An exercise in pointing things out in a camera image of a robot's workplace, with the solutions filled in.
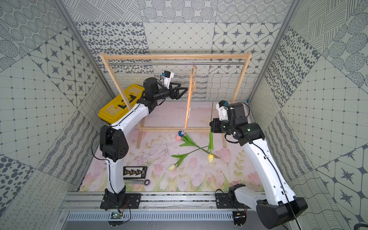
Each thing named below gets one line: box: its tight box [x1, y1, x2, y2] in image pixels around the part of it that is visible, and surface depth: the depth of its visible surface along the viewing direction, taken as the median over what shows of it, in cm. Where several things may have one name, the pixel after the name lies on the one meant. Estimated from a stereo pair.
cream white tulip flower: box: [168, 163, 176, 172], surface depth 85 cm
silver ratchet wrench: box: [123, 178, 151, 187], surface depth 81 cm
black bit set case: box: [123, 166, 148, 180], surface depth 84 cm
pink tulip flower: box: [175, 133, 220, 160], surface depth 97 cm
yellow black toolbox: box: [97, 83, 146, 125], surface depth 95 cm
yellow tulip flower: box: [207, 127, 215, 164], surface depth 70 cm
